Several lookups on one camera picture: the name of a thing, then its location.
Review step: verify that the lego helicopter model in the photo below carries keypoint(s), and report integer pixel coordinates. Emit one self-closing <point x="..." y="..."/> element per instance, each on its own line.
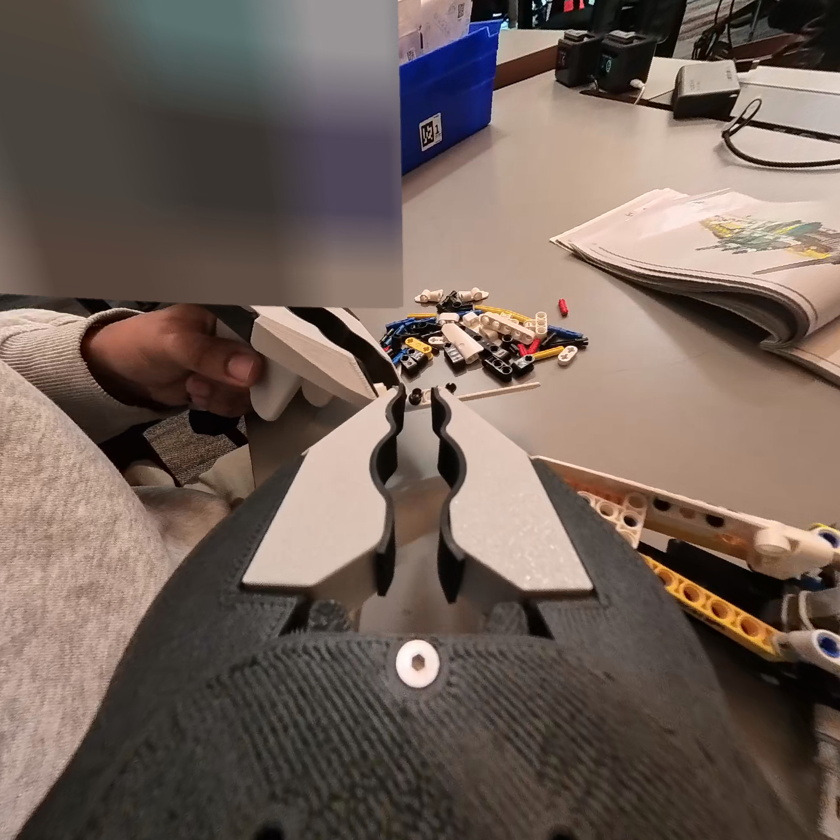
<point x="715" y="525"/>

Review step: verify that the open instruction booklet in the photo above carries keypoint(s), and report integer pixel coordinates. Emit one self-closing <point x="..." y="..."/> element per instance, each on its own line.
<point x="715" y="262"/>

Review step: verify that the person's left hand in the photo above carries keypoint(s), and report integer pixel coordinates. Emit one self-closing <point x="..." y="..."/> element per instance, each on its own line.
<point x="164" y="358"/>

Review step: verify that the blue plastic bin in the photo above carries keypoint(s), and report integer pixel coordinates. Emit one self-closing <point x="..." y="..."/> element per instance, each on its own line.
<point x="453" y="98"/>

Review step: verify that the black charger box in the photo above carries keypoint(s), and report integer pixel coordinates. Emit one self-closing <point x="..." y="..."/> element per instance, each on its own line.
<point x="623" y="62"/>
<point x="577" y="56"/>

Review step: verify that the silver laptop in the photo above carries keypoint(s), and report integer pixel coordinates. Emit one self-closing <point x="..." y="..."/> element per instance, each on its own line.
<point x="794" y="98"/>

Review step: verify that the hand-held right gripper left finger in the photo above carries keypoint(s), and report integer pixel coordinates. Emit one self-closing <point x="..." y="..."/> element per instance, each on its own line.
<point x="315" y="518"/>

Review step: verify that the long white lego blade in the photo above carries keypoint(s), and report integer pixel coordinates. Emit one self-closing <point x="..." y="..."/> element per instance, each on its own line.
<point x="502" y="391"/>

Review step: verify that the grey device box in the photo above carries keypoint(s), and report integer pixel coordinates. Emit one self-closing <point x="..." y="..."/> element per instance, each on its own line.
<point x="705" y="88"/>

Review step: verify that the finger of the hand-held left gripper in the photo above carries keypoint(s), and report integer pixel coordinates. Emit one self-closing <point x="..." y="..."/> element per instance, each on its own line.
<point x="367" y="351"/>
<point x="302" y="351"/>

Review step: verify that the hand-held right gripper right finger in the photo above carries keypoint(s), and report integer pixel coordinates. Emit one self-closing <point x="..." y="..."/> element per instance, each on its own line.
<point x="518" y="525"/>

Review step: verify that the pile of lego pieces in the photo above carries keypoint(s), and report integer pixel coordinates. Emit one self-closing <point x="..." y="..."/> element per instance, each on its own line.
<point x="472" y="341"/>

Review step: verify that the white papers in bin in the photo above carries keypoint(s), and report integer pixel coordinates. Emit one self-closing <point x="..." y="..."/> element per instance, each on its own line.
<point x="433" y="26"/>

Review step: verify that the person's left forearm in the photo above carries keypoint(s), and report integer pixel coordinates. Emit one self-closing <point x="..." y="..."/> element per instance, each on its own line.
<point x="46" y="367"/>

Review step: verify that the person's grey clothing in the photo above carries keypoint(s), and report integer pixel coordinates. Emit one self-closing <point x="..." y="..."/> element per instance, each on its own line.
<point x="72" y="590"/>

